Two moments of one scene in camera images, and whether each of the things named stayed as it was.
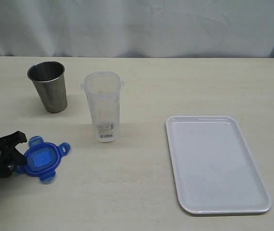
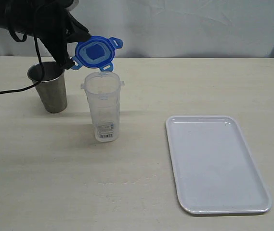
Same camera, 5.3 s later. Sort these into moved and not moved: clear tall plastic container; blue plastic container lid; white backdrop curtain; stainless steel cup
Moved: blue plastic container lid
Not moved: white backdrop curtain; stainless steel cup; clear tall plastic container
